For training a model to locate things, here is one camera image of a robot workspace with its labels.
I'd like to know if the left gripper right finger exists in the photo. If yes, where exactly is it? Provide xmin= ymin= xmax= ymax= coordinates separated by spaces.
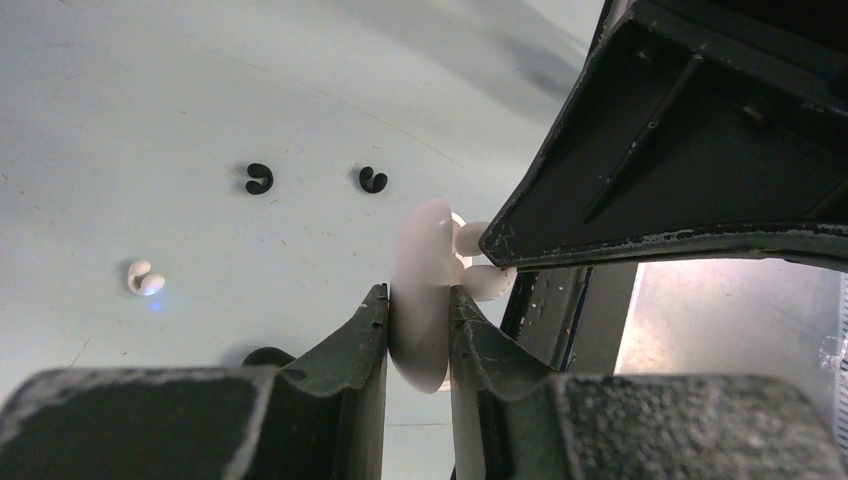
xmin=449 ymin=286 xmax=847 ymax=479

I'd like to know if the black earbud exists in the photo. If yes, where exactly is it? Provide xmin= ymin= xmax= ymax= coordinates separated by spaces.
xmin=358 ymin=166 xmax=389 ymax=194
xmin=245 ymin=163 xmax=274 ymax=195

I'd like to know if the white earbud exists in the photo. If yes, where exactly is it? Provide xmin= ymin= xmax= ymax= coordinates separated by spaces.
xmin=452 ymin=217 xmax=517 ymax=302
xmin=127 ymin=260 xmax=166 ymax=297

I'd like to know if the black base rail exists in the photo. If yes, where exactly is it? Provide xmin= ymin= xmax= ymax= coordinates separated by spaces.
xmin=501 ymin=263 xmax=638 ymax=375

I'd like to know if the black earbud lower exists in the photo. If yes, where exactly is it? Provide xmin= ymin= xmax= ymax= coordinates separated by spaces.
xmin=245 ymin=163 xmax=274 ymax=195

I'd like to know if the white earbud charging case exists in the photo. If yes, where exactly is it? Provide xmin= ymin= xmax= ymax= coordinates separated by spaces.
xmin=388 ymin=197 xmax=463 ymax=394

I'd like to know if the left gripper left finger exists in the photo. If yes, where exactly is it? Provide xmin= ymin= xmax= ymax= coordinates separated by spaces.
xmin=1 ymin=285 xmax=389 ymax=479

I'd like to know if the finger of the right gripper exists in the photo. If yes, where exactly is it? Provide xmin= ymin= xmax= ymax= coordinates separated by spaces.
xmin=480 ymin=1 xmax=847 ymax=271

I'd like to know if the black earbud upper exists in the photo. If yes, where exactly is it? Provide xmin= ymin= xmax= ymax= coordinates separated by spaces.
xmin=358 ymin=166 xmax=389 ymax=194

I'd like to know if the black earbud charging case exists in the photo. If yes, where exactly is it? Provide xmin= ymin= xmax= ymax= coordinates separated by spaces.
xmin=241 ymin=346 xmax=295 ymax=368

